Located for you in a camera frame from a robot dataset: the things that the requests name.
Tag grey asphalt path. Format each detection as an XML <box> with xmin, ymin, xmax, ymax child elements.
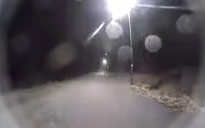
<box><xmin>3</xmin><ymin>70</ymin><xmax>204</xmax><ymax>128</ymax></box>

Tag street lamp post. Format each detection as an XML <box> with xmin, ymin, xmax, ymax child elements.
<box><xmin>104</xmin><ymin>0</ymin><xmax>138</xmax><ymax>86</ymax></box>

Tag pale leaf-strewn grass verge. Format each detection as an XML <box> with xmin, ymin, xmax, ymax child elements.
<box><xmin>129</xmin><ymin>71</ymin><xmax>204</xmax><ymax>113</ymax></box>

